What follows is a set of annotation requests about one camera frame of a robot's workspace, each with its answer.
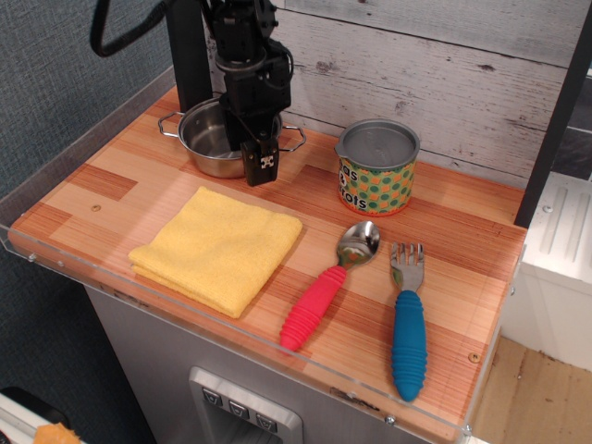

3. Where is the grey toy cabinet front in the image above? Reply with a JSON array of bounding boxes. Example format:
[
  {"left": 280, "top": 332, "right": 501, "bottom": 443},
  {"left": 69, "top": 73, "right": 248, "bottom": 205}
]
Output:
[{"left": 85, "top": 284, "right": 422, "bottom": 444}]

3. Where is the red handled spoon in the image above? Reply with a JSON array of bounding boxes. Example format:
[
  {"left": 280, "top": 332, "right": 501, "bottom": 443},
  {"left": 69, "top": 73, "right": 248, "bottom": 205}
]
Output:
[{"left": 279, "top": 221, "right": 380, "bottom": 351}]

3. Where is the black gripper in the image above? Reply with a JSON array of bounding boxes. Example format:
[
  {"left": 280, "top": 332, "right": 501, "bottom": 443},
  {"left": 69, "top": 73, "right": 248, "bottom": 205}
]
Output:
[{"left": 216, "top": 39, "right": 293, "bottom": 187}]

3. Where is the orange object at corner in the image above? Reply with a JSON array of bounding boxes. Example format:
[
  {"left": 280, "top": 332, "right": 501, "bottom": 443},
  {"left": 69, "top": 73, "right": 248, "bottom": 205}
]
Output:
[{"left": 32, "top": 423, "right": 82, "bottom": 444}]

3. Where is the black braided cable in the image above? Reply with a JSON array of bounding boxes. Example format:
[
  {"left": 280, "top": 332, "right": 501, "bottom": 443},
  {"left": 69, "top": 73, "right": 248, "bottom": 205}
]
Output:
[{"left": 89, "top": 0, "right": 177, "bottom": 58}]

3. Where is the black post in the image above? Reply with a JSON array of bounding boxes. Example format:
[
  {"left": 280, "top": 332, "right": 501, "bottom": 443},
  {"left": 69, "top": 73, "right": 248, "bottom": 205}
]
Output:
[
  {"left": 166, "top": 0, "right": 213, "bottom": 112},
  {"left": 514, "top": 6, "right": 591, "bottom": 228}
]

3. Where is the yellow folded towel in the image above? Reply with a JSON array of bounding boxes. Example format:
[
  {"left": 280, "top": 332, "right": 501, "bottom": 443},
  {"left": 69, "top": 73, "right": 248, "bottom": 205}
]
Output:
[{"left": 129, "top": 187, "right": 302, "bottom": 319}]

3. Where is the small steel pot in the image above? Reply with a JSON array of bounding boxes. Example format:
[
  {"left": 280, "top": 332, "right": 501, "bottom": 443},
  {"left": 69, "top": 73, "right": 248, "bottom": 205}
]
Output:
[{"left": 157, "top": 96, "right": 306, "bottom": 179}]

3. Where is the patterned peas carrots can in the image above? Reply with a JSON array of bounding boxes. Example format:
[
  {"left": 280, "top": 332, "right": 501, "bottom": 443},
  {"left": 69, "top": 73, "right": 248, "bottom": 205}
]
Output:
[{"left": 335, "top": 118, "right": 420, "bottom": 217}]

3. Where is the black left post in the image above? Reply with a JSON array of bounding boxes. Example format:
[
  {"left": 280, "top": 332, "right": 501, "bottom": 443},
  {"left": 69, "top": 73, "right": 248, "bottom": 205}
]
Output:
[{"left": 166, "top": 0, "right": 213, "bottom": 112}]

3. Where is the white toy appliance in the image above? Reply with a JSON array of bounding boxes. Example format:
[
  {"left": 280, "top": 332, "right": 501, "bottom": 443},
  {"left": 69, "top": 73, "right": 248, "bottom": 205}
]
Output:
[{"left": 500, "top": 172, "right": 591, "bottom": 370}]

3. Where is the blue handled fork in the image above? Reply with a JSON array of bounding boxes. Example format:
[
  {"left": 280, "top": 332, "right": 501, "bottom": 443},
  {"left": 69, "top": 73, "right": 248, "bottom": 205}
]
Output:
[{"left": 390, "top": 242, "right": 427, "bottom": 402}]

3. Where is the silver button panel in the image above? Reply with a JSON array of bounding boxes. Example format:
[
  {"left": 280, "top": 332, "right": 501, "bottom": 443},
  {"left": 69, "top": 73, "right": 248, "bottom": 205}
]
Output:
[{"left": 189, "top": 366, "right": 303, "bottom": 443}]

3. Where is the black right post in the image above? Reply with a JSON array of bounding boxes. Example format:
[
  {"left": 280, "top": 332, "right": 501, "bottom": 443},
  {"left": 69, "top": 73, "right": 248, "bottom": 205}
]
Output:
[{"left": 514, "top": 6, "right": 591, "bottom": 228}]

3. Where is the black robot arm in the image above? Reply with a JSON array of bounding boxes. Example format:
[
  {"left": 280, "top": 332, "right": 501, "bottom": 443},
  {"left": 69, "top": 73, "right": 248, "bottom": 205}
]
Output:
[{"left": 201, "top": 1, "right": 294, "bottom": 187}]

